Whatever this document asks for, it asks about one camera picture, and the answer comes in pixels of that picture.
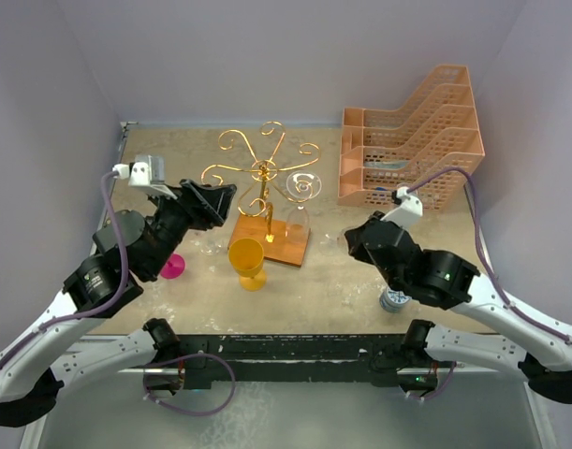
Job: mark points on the black base frame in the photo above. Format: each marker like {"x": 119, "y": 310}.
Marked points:
{"x": 372, "y": 359}

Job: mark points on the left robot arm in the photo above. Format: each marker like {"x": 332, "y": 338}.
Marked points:
{"x": 37, "y": 370}

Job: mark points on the clear wine glass front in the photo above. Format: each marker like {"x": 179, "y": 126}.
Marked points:
{"x": 333, "y": 244}

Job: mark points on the blue white patterned tin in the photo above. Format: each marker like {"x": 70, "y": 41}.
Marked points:
{"x": 393, "y": 301}

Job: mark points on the gold wine glass rack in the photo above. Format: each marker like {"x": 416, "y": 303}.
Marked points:
{"x": 254, "y": 205}

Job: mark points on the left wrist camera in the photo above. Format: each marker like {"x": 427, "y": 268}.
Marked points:
{"x": 146, "y": 174}

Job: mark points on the peach plastic file organizer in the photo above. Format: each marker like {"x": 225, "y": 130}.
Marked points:
{"x": 424, "y": 141}

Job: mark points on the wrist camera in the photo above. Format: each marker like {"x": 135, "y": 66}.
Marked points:
{"x": 146, "y": 174}
{"x": 408, "y": 208}

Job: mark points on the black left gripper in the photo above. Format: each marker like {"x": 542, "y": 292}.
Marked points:
{"x": 206, "y": 204}

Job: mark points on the yellow plastic goblet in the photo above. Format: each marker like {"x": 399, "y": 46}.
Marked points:
{"x": 246, "y": 256}

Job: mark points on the clear wine glass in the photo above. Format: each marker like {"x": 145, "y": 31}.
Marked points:
{"x": 333, "y": 244}
{"x": 302, "y": 186}

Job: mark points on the clear glass left of rack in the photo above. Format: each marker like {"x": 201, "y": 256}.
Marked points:
{"x": 209, "y": 243}

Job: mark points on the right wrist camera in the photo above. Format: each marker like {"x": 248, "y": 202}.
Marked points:
{"x": 408, "y": 208}

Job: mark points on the pink plastic goblet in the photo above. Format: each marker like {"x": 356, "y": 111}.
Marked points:
{"x": 174, "y": 267}

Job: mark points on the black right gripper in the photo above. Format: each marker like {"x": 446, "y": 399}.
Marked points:
{"x": 356, "y": 248}

